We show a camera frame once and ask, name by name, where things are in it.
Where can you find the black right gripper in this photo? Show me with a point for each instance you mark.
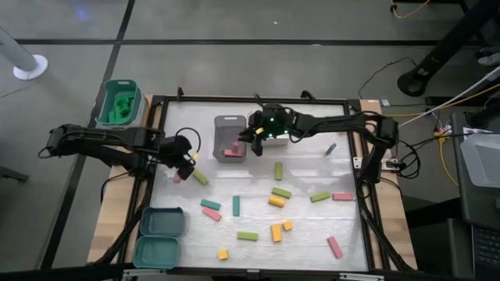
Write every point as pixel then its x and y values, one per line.
pixel 273 125

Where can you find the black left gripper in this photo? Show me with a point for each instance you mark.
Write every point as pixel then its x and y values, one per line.
pixel 176 148

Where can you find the light green block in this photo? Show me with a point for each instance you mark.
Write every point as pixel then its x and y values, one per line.
pixel 320 196
pixel 247 235
pixel 278 171
pixel 281 192
pixel 200 176

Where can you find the teal block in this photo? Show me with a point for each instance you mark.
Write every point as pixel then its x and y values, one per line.
pixel 330 149
pixel 210 204
pixel 236 205

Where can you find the small yellow block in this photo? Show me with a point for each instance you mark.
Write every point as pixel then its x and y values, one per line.
pixel 287 225
pixel 223 254

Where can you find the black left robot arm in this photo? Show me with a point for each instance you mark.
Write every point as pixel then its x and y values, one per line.
pixel 97 134

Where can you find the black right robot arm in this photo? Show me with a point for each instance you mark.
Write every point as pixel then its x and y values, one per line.
pixel 336 121

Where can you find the grey translucent plastic bin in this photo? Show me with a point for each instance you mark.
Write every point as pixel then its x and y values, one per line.
pixel 224 132

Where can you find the blue-grey plastic bin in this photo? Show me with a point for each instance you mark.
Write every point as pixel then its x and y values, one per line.
pixel 162 221

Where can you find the pale grey plastic bin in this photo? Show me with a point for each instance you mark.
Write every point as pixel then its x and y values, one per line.
pixel 143 111

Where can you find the teal plastic bin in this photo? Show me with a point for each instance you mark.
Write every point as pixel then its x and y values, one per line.
pixel 118 83
pixel 156 253

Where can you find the dark green block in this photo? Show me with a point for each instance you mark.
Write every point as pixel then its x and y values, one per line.
pixel 126 99
pixel 112 117
pixel 122 110

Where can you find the small grey tag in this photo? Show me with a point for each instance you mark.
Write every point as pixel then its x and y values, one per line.
pixel 385 102

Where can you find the small connector box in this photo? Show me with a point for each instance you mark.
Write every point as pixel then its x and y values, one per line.
pixel 390 164

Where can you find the dark floor object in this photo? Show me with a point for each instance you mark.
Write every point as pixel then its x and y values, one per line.
pixel 13 174

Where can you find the white pole with round base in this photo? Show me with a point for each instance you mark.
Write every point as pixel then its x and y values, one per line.
pixel 31 67

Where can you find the power strip with plugs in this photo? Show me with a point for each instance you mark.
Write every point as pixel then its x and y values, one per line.
pixel 443 130

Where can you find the white conduit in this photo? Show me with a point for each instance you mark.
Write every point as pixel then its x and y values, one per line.
pixel 449 97

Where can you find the black stand with round base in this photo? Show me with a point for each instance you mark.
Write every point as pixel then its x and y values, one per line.
pixel 441 50

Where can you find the black cabinet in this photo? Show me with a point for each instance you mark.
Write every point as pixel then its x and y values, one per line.
pixel 437 250

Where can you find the black desk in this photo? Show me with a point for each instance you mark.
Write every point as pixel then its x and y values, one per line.
pixel 472 207

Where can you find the grey device box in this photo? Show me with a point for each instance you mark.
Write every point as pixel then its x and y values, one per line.
pixel 482 160

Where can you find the person's shoe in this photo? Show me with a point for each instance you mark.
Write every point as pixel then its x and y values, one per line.
pixel 490 58

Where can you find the black keyboard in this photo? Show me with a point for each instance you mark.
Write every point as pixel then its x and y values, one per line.
pixel 488 250

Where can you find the black table frame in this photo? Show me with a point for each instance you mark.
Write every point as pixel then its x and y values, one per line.
pixel 254 99

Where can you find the black frame clamp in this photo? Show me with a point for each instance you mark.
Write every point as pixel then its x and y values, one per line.
pixel 308 94
pixel 180 93

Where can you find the white mounting bracket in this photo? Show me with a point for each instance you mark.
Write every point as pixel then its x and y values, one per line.
pixel 356 162

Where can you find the silver frame bracket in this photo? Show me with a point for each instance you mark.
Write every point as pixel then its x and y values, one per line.
pixel 361 277
pixel 142 273

